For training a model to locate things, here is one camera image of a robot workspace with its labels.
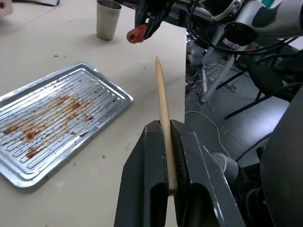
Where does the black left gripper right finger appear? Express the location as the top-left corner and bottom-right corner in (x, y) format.
(169, 119), (247, 227)

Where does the white floor cable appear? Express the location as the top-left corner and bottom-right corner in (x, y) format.
(184, 110), (229, 156)

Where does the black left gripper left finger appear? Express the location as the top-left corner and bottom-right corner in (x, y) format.
(113, 120), (171, 227)

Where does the white metal table leg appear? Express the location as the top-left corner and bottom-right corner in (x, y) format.
(200, 46), (239, 104)

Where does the white box with red spot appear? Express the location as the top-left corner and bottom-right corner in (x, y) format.
(0, 0), (13, 18)

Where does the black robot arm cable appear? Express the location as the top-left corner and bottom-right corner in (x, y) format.
(187, 0), (303, 57)

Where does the stainless steel cup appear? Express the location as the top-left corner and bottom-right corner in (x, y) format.
(96, 0), (123, 41)

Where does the wooden skewer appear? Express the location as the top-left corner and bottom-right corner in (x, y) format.
(155, 56), (179, 197)

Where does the ribbed metal baking tray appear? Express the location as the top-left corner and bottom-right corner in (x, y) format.
(0, 61), (134, 189)

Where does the black chair base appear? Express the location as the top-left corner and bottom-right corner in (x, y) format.
(216, 68), (293, 120)

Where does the red sausage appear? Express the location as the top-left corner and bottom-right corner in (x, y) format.
(126, 23), (150, 45)

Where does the white rounded cylinder part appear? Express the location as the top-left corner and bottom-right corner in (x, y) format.
(212, 152), (240, 188)

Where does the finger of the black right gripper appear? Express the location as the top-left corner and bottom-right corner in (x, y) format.
(144, 8), (170, 40)
(134, 0), (152, 27)

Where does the dark grey robot body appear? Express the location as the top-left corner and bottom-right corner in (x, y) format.
(258, 82), (303, 227)

